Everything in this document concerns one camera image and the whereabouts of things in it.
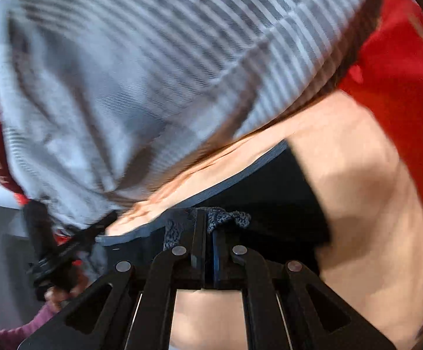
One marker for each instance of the person's left hand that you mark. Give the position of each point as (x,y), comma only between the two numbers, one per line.
(56,297)

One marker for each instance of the maroon sleeve forearm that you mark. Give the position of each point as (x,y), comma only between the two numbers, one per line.
(11,339)

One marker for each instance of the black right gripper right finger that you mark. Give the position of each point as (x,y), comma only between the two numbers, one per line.
(287,306)

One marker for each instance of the black pants with grey waistband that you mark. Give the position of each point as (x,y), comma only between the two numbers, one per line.
(269,207)

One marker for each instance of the grey striped blanket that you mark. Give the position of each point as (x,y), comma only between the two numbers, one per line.
(104,101)

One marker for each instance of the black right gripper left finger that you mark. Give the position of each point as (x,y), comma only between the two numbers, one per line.
(131,305)

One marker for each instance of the red pillow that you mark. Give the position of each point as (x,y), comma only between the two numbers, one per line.
(387,78)

